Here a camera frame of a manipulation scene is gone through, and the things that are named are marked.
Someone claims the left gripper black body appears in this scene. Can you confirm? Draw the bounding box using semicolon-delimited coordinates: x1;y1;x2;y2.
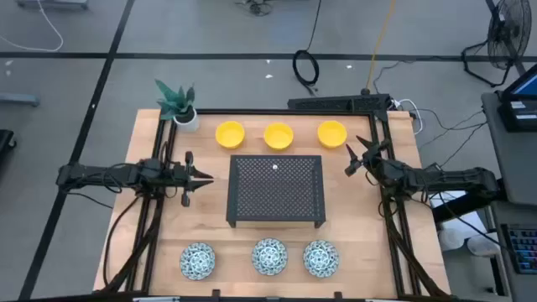
169;150;199;208

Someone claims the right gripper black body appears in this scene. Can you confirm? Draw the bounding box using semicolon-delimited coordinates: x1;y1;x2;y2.
344;140;392;176

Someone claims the yellow mini bowl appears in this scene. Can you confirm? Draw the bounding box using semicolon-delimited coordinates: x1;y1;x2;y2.
316;120;348;150
263;122;295;152
215;120;246;150

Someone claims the teal patterned ceramic bowl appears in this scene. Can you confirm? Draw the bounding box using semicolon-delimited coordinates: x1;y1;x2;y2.
251;237;289;277
302;239;341;279
179;242;216;282

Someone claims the green plant in white pot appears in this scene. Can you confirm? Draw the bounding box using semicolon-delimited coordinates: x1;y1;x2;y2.
154;78;201;134

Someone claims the black perforated metal rack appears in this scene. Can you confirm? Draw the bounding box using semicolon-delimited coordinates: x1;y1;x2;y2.
225;154;327;230

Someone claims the white round container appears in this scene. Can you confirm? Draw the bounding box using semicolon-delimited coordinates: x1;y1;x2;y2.
438;226;465;253
467;234;500;257

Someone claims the grey desk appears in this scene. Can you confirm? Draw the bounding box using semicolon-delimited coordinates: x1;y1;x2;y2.
481;91;537;302

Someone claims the black laptop blue screen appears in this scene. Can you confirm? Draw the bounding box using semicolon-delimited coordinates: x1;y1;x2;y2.
497;62;537;133

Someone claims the black backlit keyboard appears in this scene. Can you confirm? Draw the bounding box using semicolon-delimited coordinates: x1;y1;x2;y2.
501;223;537;276

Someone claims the black floor fan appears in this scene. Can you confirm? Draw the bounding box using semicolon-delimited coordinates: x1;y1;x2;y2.
461;0;534;88

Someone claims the black chair base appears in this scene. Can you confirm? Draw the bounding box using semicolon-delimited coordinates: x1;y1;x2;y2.
0;128;17;152

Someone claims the grey metal bar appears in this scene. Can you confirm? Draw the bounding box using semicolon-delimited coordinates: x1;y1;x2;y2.
0;92;41;107

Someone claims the grey metal base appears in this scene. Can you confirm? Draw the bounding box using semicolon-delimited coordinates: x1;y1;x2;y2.
15;0;90;10

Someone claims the white looped cable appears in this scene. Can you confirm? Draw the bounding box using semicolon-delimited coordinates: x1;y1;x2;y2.
394;98;425;135

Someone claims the black aluminium frame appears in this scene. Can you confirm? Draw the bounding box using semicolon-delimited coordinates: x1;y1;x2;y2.
100;107;452;301

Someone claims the yellow cable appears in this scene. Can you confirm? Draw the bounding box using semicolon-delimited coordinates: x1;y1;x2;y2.
365;0;398;91

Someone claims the black coiled cable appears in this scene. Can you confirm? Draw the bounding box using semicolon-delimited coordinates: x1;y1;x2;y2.
291;0;324;96

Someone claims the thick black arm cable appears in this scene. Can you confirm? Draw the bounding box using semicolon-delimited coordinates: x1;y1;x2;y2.
102;195;142;289

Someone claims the black cable bundle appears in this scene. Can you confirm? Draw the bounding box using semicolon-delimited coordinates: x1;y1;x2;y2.
234;0;274;17

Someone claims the white floor cable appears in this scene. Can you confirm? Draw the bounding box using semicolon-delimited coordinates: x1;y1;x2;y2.
0;0;65;54

